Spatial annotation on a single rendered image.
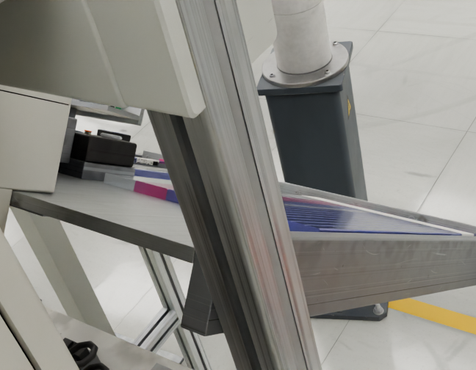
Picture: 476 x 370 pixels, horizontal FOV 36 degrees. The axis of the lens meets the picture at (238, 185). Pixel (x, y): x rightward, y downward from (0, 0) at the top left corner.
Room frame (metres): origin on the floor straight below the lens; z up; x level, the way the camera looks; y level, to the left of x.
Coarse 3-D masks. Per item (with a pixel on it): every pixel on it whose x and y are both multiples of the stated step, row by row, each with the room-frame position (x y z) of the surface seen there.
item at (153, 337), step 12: (0, 0) 0.28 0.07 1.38; (168, 312) 1.15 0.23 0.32; (156, 324) 1.13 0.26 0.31; (168, 324) 1.12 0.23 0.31; (144, 336) 1.10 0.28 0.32; (156, 336) 1.09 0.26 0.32; (168, 336) 1.11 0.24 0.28; (84, 348) 0.77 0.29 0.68; (144, 348) 1.07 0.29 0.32; (156, 348) 1.08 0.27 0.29; (96, 360) 0.77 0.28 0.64
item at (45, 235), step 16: (16, 208) 1.25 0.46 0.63; (32, 224) 1.23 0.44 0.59; (48, 224) 1.25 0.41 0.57; (32, 240) 1.25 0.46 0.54; (48, 240) 1.24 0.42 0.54; (64, 240) 1.27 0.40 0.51; (48, 256) 1.23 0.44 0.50; (64, 256) 1.25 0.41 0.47; (48, 272) 1.26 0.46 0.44; (64, 272) 1.24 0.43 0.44; (80, 272) 1.27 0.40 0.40; (64, 288) 1.24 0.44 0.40; (80, 288) 1.25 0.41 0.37; (64, 304) 1.26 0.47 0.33; (80, 304) 1.24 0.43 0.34; (96, 304) 1.27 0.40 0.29; (80, 320) 1.24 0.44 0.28; (96, 320) 1.25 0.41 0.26; (160, 352) 1.32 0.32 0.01
